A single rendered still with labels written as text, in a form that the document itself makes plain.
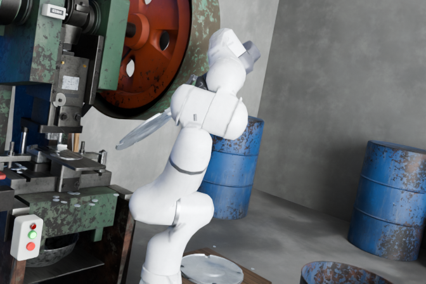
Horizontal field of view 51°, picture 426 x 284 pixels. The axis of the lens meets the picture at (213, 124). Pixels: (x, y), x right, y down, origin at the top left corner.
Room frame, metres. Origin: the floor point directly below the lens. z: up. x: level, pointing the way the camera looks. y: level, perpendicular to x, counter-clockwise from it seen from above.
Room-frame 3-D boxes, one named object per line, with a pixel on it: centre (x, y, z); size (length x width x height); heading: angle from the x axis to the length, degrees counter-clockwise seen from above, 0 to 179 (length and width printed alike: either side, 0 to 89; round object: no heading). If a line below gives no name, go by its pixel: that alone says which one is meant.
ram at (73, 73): (1.77, 0.62, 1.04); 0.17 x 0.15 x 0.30; 52
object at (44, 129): (1.80, 0.65, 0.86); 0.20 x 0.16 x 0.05; 142
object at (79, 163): (1.69, 0.51, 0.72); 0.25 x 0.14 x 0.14; 52
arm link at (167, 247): (1.31, 0.04, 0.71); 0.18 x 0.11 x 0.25; 106
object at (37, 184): (1.80, 0.65, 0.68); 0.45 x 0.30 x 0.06; 142
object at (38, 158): (1.79, 0.65, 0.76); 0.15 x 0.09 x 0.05; 142
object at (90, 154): (1.93, 0.54, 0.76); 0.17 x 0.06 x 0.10; 142
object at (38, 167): (1.80, 0.65, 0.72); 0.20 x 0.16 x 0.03; 142
